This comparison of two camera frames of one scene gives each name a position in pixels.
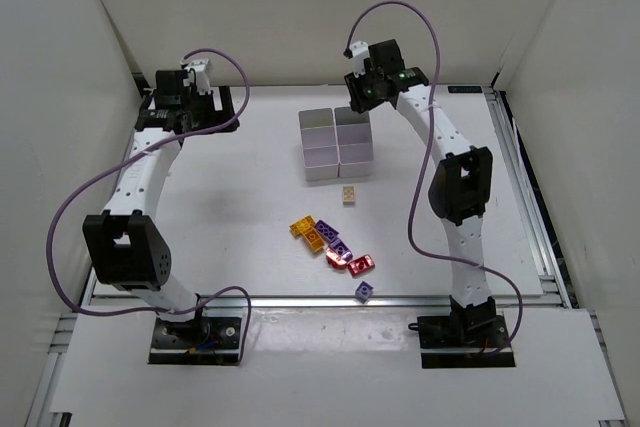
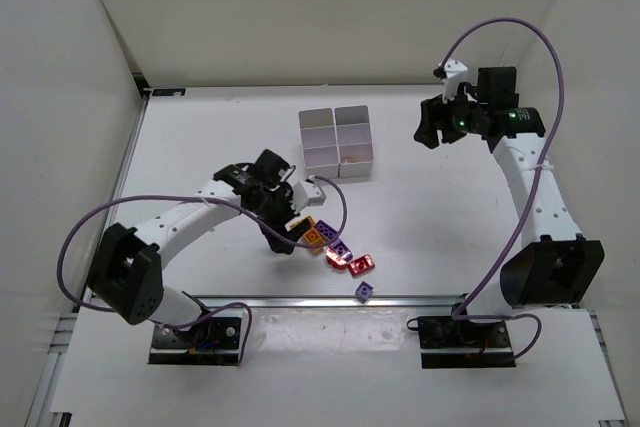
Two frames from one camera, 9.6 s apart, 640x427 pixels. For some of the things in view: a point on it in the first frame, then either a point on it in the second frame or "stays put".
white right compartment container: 355,143 stays put
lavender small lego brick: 363,291 stays put
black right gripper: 360,98 -> 441,117
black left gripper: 220,110 -> 275,220
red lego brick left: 335,259 stays put
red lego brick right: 361,265 stays put
